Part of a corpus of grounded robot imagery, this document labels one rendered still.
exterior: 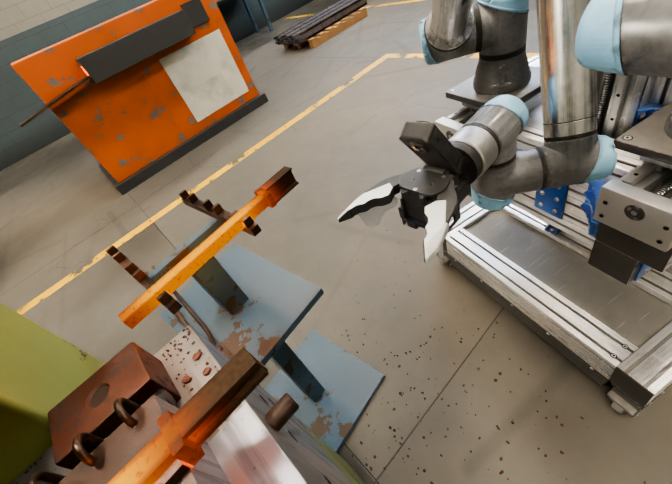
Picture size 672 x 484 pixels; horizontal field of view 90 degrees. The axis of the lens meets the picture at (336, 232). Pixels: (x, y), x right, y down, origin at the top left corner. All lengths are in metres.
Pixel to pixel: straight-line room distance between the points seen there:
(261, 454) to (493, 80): 1.00
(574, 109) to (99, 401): 0.78
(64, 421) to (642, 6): 0.73
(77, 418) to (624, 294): 1.37
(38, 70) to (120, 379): 3.43
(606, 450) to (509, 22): 1.21
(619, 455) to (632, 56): 1.16
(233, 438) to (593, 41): 0.56
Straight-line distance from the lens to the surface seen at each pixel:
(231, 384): 0.38
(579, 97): 0.67
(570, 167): 0.68
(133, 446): 0.45
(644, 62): 0.43
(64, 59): 3.82
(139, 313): 0.70
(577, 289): 1.37
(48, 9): 7.92
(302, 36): 5.76
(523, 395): 1.40
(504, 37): 1.07
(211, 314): 0.99
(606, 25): 0.43
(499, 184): 0.66
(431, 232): 0.42
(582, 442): 1.38
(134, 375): 0.52
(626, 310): 1.36
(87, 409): 0.55
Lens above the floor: 1.30
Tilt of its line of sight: 41 degrees down
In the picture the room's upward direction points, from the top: 23 degrees counter-clockwise
